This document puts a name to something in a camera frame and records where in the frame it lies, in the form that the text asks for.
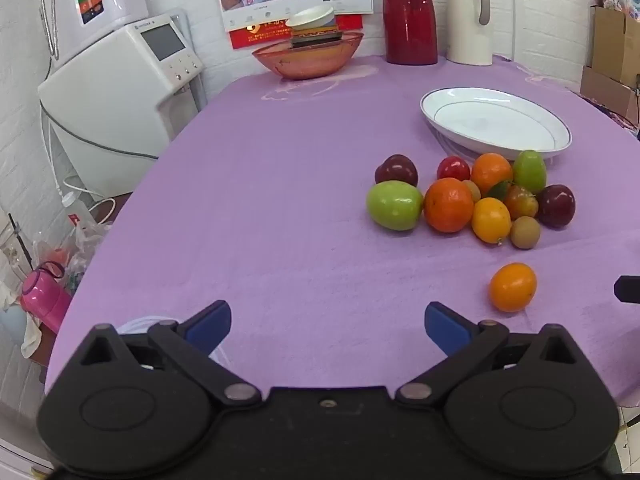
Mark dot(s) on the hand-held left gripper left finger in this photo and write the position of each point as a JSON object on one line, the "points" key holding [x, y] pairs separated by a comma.
{"points": [[210, 325]]}

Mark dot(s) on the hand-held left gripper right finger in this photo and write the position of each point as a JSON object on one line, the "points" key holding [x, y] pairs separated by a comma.
{"points": [[445, 327]]}

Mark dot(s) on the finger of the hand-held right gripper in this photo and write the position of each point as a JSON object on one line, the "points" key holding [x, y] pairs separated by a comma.
{"points": [[629, 289]]}

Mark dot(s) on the small oval orange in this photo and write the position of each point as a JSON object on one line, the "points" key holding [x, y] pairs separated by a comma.
{"points": [[513, 287]]}

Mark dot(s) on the dark red plum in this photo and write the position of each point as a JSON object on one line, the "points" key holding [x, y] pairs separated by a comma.
{"points": [[556, 205], [396, 170]]}

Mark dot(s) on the yellow-orange citrus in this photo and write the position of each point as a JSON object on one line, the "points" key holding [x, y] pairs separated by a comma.
{"points": [[491, 220]]}

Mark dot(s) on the large orange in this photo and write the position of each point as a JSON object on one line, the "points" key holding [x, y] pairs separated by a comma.
{"points": [[448, 205]]}

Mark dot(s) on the round green fruit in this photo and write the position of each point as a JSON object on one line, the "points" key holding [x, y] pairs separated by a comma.
{"points": [[395, 205]]}

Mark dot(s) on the red and yellow peach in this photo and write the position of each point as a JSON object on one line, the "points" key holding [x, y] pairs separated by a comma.
{"points": [[520, 201]]}

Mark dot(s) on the elongated green fruit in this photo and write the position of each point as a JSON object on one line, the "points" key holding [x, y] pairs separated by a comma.
{"points": [[529, 171]]}

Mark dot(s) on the small bright red fruit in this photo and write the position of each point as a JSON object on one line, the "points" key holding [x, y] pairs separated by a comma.
{"points": [[453, 168]]}

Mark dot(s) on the orange with green leaf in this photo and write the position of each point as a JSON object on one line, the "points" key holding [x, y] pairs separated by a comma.
{"points": [[491, 172]]}

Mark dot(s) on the white oval plate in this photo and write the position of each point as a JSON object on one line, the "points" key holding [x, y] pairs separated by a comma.
{"points": [[495, 120]]}

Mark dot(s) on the clear plastic bag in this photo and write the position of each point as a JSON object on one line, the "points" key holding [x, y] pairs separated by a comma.
{"points": [[87, 250]]}

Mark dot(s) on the pink water bottle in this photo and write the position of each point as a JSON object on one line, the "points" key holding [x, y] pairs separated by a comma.
{"points": [[45, 300]]}

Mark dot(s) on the clear plastic bottle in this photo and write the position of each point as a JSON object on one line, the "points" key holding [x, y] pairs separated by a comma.
{"points": [[75, 210]]}

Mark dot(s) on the low cardboard box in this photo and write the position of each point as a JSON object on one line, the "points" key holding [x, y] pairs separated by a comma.
{"points": [[605, 92]]}

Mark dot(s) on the white machine with screen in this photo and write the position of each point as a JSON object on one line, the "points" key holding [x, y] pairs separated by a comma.
{"points": [[115, 100]]}

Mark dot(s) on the tall cardboard box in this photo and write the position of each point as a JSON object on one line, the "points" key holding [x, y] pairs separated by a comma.
{"points": [[615, 42]]}

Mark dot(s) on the orange glass bowl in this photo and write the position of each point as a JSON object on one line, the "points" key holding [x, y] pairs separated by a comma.
{"points": [[307, 62]]}

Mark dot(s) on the red paper sheet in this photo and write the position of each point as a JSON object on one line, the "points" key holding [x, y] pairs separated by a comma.
{"points": [[255, 35]]}

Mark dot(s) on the white thermos jug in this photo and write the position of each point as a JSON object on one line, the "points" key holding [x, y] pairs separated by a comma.
{"points": [[467, 25]]}

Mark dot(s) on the stack of dark patterned dishes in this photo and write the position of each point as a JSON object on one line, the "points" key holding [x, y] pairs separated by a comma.
{"points": [[317, 37]]}

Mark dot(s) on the red thermos jug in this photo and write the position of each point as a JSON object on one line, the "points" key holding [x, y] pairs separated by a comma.
{"points": [[410, 15]]}

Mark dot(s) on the white bowl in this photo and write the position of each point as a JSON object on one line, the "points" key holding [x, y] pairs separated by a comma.
{"points": [[310, 16]]}

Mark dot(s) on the white wall conduit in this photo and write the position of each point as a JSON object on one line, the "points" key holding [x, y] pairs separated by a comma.
{"points": [[511, 5]]}

